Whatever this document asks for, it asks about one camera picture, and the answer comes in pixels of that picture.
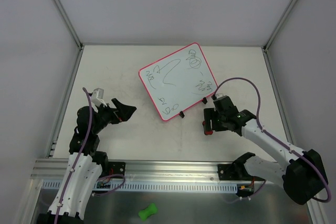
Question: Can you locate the red whiteboard eraser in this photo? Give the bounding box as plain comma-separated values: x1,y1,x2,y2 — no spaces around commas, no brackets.
202,121,213,135

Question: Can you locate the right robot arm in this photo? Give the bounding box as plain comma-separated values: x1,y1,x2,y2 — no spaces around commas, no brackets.
203,95,331,205

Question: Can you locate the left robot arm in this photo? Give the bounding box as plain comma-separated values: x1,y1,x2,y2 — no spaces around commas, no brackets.
36,98,136,223

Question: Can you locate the pink framed whiteboard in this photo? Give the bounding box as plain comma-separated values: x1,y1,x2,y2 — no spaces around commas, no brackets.
138,42,217,121

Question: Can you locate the left black board foot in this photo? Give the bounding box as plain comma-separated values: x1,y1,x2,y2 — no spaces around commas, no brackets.
179,111,185,118

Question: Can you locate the green dumbbell toy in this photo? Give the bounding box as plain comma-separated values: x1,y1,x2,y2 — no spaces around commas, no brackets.
138,203,157,221

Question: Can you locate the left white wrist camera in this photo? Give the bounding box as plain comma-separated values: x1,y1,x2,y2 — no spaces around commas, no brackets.
90,88,108,108

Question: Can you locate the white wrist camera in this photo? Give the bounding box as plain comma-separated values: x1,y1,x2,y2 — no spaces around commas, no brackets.
90,88,108,108
211,93,226,101

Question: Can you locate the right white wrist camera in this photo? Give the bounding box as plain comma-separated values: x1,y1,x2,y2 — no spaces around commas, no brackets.
211,93,226,101

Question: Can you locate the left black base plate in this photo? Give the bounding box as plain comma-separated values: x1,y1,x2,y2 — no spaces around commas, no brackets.
106,161,126,179

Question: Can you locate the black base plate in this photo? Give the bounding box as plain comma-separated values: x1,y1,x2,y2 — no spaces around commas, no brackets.
217,163,264,181
106,161,126,179

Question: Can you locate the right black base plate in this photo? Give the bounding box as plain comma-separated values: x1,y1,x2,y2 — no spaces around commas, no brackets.
217,163,264,181

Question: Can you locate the white slotted cable duct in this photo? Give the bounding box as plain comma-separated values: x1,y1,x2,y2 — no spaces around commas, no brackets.
41,179,238,194

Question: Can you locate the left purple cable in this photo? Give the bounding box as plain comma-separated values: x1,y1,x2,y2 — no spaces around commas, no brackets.
54,87,126,224

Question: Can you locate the purple cable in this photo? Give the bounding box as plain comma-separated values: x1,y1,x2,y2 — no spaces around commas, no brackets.
54,87,126,224
214,77,331,204

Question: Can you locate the aluminium mounting rail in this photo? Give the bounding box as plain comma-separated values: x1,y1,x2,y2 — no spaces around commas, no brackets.
30,158,231,183

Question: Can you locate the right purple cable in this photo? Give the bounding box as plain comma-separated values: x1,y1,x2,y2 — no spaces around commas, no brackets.
214,77,331,204

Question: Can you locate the left aluminium frame post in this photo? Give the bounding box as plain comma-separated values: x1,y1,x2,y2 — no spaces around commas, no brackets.
52,0,83,50

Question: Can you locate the aluminium frame post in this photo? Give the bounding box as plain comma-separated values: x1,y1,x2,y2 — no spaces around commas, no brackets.
52,0,83,50
263,0,299,51

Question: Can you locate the right aluminium frame post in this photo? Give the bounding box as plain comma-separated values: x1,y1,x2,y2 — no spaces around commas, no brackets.
263,0,299,51

